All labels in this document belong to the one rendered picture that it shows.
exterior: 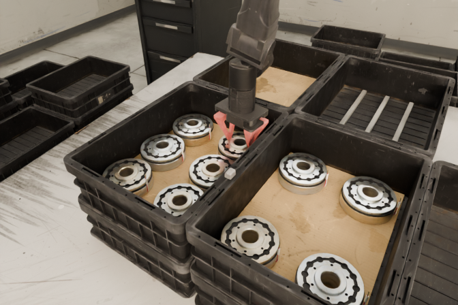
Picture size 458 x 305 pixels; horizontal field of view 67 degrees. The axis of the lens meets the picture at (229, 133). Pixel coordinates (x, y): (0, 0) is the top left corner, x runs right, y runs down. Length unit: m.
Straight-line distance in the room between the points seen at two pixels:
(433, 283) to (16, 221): 0.88
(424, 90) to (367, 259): 0.60
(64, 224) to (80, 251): 0.10
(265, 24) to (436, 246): 0.50
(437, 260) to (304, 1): 3.50
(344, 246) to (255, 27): 0.42
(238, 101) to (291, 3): 3.38
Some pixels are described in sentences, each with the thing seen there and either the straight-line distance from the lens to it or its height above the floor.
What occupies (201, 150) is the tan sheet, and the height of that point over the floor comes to 0.83.
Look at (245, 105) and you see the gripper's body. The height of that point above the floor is 0.98.
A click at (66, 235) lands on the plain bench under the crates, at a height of 0.70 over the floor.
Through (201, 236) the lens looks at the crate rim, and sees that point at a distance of 0.54.
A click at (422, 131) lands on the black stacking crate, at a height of 0.83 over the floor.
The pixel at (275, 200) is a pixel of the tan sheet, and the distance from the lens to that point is 0.73.
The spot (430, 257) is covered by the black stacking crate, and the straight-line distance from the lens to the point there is 0.73.
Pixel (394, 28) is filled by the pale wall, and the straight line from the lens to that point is 3.91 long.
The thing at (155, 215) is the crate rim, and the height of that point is 0.93.
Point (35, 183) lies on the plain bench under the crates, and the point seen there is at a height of 0.70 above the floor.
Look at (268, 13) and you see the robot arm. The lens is 0.61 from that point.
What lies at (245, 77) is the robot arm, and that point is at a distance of 0.69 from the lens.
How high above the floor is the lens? 1.36
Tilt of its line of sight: 36 degrees down
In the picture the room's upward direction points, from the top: straight up
